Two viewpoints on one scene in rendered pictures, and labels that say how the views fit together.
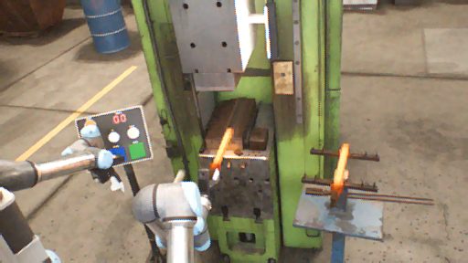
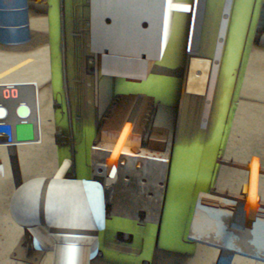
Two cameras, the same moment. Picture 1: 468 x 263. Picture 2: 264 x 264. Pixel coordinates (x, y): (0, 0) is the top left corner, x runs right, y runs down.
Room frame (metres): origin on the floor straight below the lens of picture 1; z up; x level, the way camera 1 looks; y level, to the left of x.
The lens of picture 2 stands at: (0.45, 0.16, 1.82)
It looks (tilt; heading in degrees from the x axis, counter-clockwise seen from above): 33 degrees down; 354
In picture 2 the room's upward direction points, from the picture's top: 4 degrees clockwise
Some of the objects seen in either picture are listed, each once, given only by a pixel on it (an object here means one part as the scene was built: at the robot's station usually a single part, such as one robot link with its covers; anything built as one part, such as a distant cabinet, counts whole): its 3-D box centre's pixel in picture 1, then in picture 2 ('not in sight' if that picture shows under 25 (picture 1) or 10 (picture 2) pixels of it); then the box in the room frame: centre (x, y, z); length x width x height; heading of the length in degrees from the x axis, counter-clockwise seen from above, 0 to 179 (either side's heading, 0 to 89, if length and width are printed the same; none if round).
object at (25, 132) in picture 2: (137, 151); (25, 132); (1.69, 0.52, 1.01); 0.07 x 0.05 x 0.07; 99
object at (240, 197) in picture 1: (246, 158); (137, 157); (1.92, -0.04, 0.69); 0.56 x 0.38 x 0.45; 164
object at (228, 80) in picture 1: (224, 63); (134, 52); (1.93, 0.01, 1.32); 0.42 x 0.20 x 0.10; 164
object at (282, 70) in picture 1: (283, 78); (198, 76); (1.76, -0.27, 1.27); 0.09 x 0.02 x 0.17; 74
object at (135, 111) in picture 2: (235, 116); (135, 111); (1.92, -0.01, 0.99); 0.42 x 0.05 x 0.01; 164
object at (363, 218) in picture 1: (339, 209); (237, 225); (1.36, -0.44, 0.74); 0.40 x 0.30 x 0.02; 67
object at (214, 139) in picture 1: (232, 121); (130, 116); (1.93, 0.01, 0.96); 0.42 x 0.20 x 0.09; 164
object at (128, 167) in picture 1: (141, 205); (19, 190); (1.80, 0.63, 0.54); 0.04 x 0.04 x 1.08; 74
